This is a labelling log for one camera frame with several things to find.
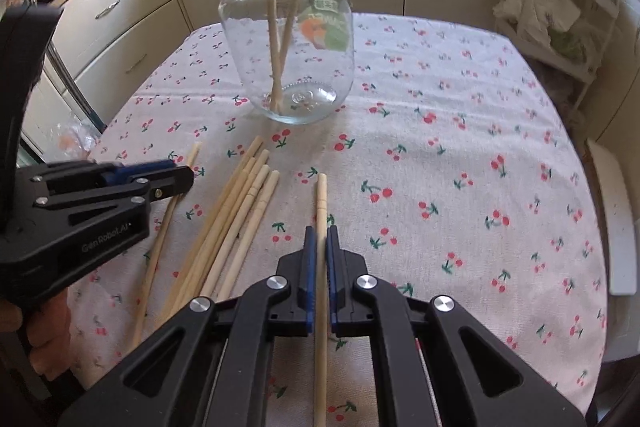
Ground white plastic bags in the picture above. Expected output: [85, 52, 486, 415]
[492, 0, 581, 48]

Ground clear plastic bag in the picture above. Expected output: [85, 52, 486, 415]
[52, 122, 103, 162]

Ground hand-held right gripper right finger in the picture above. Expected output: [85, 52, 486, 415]
[325, 226, 587, 427]

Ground green vegetable bag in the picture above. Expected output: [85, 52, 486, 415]
[547, 27, 591, 62]

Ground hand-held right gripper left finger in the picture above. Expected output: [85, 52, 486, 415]
[57, 227, 318, 427]

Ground cream drawer cabinet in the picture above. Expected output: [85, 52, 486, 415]
[20, 0, 193, 148]

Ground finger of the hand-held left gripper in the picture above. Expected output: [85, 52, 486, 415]
[35, 165, 196, 208]
[30, 158, 177, 196]

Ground metal pole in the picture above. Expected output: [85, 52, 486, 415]
[42, 42, 108, 132]

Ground cherry print tablecloth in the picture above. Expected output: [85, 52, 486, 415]
[65, 12, 608, 427]

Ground person's left hand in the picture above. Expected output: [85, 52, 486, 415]
[0, 292, 73, 380]

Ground clear glass jar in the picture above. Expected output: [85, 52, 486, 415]
[217, 0, 355, 125]

